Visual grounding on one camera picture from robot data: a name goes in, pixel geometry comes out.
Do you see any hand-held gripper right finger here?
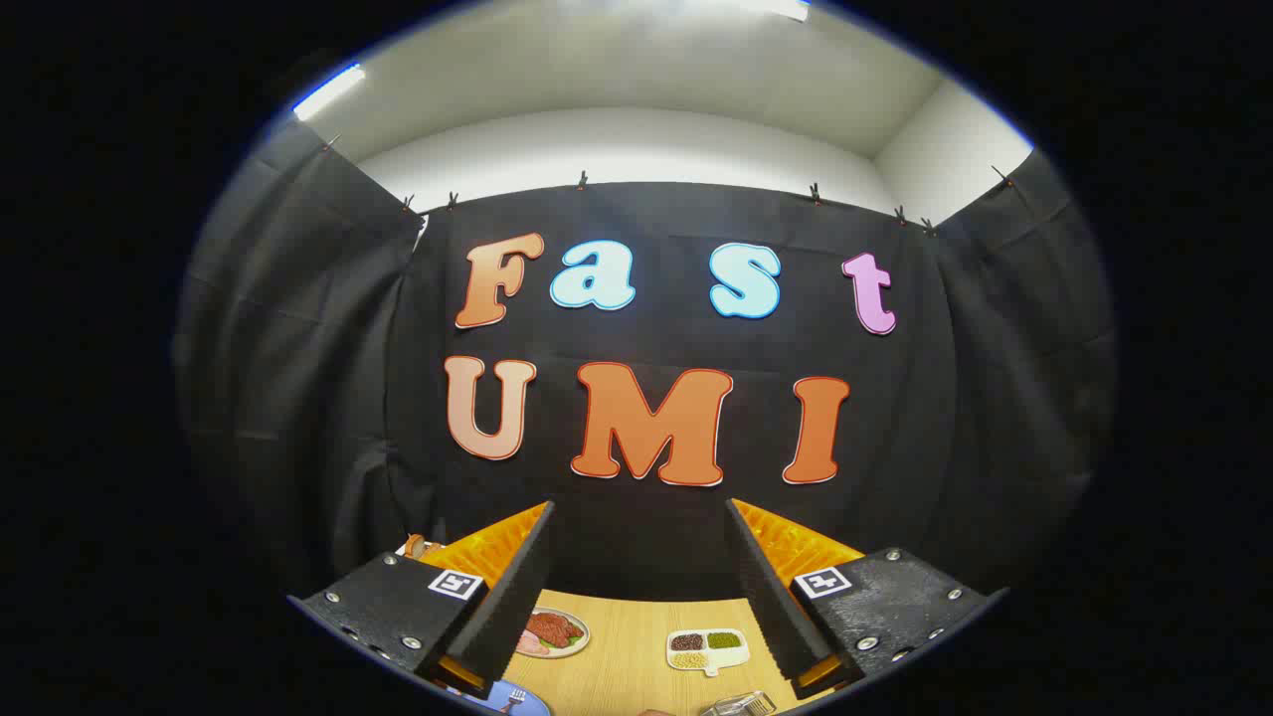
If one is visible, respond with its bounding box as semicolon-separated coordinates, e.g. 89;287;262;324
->
724;497;1010;701

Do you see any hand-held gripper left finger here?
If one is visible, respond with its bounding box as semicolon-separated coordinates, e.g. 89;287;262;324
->
286;500;556;701

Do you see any brown meat piece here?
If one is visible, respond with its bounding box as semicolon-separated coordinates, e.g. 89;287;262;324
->
525;612;586;649

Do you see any white divided tray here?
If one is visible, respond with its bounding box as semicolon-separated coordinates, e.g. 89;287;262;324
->
665;627;751;678

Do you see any white oval plate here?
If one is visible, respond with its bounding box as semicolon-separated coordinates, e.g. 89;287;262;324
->
515;607;592;660

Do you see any blue round plate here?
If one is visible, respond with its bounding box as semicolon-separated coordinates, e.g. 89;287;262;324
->
467;679;551;716

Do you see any row of black cloth clips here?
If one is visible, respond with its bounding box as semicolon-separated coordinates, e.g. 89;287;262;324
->
323;134;1015;238

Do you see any metal wire cutlery basket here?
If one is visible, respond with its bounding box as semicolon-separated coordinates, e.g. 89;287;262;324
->
699;691;778;716

